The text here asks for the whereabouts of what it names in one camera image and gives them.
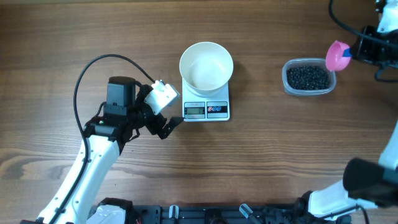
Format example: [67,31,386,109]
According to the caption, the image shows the cream white bowl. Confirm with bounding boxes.
[179,42,234,95]

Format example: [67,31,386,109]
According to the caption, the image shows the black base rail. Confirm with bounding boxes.
[87,198,352,224]

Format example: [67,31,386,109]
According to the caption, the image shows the pink scoop blue handle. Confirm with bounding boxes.
[325,40,352,72]

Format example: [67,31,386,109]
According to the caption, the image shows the clear plastic bean container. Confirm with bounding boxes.
[282,58,336,96]

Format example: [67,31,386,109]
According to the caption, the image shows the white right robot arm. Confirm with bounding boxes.
[307,26,397,221]

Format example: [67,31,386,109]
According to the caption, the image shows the black beans in container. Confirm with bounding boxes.
[287,65,330,90]

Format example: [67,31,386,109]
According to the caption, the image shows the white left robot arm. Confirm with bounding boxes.
[35,77,183,224]

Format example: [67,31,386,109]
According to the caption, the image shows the white digital kitchen scale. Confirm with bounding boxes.
[182,80,230,122]

